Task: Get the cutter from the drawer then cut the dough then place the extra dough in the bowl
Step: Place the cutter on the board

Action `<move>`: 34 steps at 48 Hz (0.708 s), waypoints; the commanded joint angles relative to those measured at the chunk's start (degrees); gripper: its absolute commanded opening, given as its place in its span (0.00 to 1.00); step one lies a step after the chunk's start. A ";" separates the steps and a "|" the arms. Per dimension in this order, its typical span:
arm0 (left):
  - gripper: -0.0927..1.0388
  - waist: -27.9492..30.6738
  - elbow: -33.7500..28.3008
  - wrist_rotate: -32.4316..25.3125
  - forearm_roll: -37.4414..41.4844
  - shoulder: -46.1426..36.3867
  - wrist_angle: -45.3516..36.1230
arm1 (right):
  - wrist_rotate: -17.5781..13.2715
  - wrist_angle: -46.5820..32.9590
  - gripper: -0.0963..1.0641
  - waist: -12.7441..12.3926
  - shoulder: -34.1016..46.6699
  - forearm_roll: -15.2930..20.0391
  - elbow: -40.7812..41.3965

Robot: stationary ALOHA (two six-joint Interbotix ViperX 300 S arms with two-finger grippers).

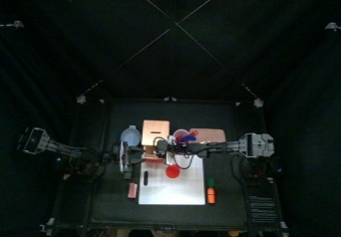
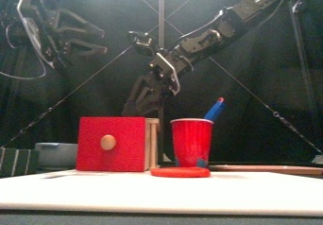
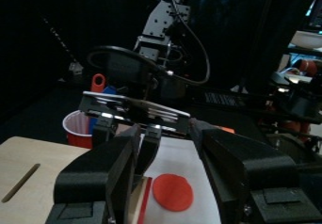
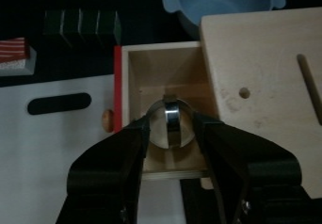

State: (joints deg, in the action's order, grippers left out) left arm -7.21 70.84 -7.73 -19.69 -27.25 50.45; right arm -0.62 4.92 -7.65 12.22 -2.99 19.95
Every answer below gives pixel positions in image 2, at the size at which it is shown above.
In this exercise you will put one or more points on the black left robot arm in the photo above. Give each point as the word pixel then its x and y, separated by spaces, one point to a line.
pixel 9 30

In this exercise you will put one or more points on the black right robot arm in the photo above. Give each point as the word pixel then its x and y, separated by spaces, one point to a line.
pixel 235 17

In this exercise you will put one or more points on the red drawer with wooden knob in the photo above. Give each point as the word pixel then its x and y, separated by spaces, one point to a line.
pixel 111 143

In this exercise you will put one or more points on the flat red dough disc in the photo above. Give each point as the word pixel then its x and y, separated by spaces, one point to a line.
pixel 180 172

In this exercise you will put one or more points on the grey blue bowl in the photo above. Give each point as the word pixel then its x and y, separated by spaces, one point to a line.
pixel 56 155

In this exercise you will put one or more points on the blue tool with red tip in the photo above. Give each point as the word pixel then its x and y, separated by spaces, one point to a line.
pixel 215 110

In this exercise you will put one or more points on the red plastic cup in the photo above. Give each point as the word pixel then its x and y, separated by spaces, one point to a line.
pixel 191 142

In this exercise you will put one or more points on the white cutting board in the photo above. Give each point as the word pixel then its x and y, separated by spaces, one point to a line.
pixel 168 192

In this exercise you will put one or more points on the green white striped box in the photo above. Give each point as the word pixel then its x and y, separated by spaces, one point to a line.
pixel 17 161

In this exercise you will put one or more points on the brown wooden board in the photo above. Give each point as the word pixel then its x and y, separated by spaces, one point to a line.
pixel 268 169

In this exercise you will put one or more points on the light wooden drawer frame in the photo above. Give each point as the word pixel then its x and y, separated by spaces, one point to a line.
pixel 152 142

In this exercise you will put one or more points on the grey vertical frame pole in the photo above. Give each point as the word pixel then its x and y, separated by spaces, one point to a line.
pixel 161 14

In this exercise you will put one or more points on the dark metal frame post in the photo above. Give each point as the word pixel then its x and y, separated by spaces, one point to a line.
pixel 303 61

